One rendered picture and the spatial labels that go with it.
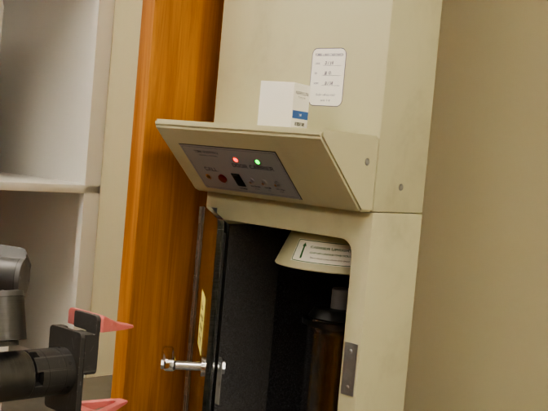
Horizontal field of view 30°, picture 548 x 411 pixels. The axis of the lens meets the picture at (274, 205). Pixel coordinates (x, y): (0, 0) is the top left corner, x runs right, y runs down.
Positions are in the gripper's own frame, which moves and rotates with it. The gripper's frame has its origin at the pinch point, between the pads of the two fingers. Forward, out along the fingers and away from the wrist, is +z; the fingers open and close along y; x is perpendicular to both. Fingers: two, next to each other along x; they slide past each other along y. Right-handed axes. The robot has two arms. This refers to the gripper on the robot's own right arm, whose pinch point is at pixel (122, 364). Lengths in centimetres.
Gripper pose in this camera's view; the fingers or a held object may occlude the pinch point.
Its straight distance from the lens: 133.1
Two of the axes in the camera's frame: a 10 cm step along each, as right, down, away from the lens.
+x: -7.2, -0.9, 6.9
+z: 6.9, 0.3, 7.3
